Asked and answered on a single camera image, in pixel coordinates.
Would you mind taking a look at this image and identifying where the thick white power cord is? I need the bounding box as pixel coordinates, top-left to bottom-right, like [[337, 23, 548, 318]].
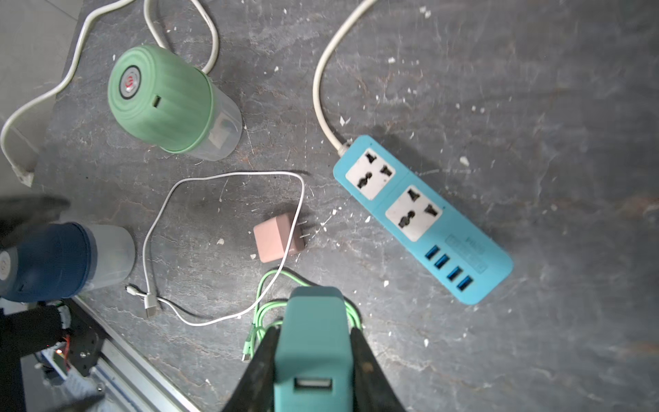
[[0, 0, 379, 188]]

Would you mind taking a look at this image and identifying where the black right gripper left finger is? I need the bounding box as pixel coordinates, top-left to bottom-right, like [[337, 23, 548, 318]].
[[223, 328, 281, 412]]

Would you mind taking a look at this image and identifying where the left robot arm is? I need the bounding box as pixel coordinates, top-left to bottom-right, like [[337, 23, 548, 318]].
[[1, 195, 98, 411]]

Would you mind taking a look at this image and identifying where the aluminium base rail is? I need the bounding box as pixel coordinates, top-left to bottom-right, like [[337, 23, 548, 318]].
[[34, 297, 199, 411]]

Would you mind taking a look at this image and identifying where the teal power strip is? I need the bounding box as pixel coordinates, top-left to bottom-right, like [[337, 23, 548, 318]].
[[333, 136, 514, 305]]

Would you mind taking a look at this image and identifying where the pink USB charger adapter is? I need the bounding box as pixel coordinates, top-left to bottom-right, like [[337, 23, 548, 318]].
[[253, 213, 305, 264]]

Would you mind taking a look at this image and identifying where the teal USB charger adapter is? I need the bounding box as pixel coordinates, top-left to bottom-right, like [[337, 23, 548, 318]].
[[274, 287, 354, 411]]

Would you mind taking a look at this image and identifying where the green USB cable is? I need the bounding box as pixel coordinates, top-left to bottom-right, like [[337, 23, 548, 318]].
[[241, 268, 363, 362]]

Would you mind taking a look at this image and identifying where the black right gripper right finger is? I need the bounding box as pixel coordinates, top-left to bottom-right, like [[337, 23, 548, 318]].
[[350, 328, 405, 412]]

